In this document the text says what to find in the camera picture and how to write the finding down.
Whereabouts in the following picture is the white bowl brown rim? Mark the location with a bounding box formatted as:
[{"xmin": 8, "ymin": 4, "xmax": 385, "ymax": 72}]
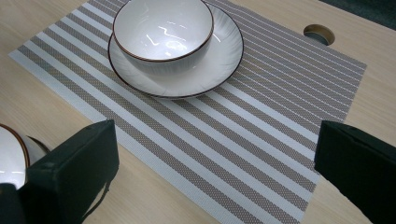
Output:
[
  {"xmin": 111, "ymin": 0, "xmax": 216, "ymax": 77},
  {"xmin": 25, "ymin": 135, "xmax": 51, "ymax": 168},
  {"xmin": 0, "ymin": 122, "xmax": 32, "ymax": 190}
]

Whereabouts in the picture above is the round table cable hole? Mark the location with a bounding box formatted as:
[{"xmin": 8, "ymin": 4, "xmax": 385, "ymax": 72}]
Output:
[{"xmin": 303, "ymin": 23, "xmax": 336, "ymax": 47}]

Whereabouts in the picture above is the white plate dark rim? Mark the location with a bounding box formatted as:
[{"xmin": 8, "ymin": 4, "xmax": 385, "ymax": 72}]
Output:
[{"xmin": 106, "ymin": 2, "xmax": 245, "ymax": 100}]

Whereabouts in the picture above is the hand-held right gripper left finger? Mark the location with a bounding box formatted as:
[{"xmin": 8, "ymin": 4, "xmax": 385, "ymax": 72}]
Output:
[{"xmin": 18, "ymin": 119, "xmax": 120, "ymax": 224}]

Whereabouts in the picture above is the grey striped placemat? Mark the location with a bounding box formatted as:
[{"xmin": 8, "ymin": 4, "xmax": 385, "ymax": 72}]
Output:
[{"xmin": 7, "ymin": 0, "xmax": 368, "ymax": 224}]

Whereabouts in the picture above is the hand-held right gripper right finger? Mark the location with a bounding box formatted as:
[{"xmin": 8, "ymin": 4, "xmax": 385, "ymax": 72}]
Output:
[{"xmin": 313, "ymin": 119, "xmax": 396, "ymax": 224}]

